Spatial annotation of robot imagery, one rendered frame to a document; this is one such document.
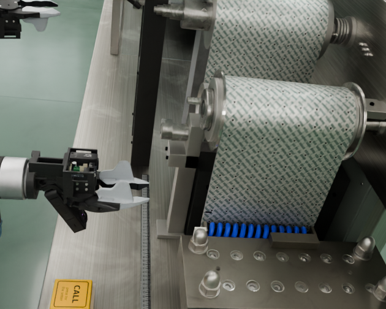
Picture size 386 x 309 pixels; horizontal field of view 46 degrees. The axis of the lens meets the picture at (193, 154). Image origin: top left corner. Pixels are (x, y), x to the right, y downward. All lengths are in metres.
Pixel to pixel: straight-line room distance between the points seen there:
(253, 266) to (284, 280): 0.06
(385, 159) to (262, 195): 0.24
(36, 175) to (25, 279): 1.33
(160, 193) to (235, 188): 0.34
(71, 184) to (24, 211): 1.62
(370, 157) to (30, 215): 1.79
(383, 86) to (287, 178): 0.26
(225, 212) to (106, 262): 0.27
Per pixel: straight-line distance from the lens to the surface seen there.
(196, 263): 0.83
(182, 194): 0.96
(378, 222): 1.25
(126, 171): 0.86
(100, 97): 1.52
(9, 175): 0.82
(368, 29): 1.04
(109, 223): 1.06
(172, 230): 1.03
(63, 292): 0.91
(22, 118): 3.10
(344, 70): 1.11
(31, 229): 2.32
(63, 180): 0.80
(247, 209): 0.90
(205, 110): 0.79
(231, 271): 0.83
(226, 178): 0.84
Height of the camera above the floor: 1.65
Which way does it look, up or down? 35 degrees down
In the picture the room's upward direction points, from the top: 11 degrees clockwise
